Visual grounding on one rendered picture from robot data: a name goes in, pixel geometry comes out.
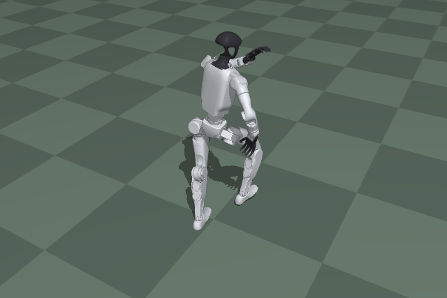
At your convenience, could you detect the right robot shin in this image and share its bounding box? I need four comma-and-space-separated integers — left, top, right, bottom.
240, 149, 263, 196

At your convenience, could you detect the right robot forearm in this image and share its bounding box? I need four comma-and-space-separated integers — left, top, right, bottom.
246, 108, 259, 142

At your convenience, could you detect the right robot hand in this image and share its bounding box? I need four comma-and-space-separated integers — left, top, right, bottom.
239, 136, 258, 157

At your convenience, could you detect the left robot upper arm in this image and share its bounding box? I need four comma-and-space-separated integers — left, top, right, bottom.
200, 55, 214, 69

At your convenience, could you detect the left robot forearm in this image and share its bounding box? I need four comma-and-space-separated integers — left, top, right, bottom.
229, 56, 253, 68

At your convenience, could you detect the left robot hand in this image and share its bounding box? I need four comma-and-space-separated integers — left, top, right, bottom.
243, 47, 271, 64

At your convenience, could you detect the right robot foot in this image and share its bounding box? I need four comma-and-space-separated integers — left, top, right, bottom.
235, 184, 258, 204

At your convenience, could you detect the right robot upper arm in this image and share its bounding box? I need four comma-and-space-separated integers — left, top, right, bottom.
230, 73, 255, 122

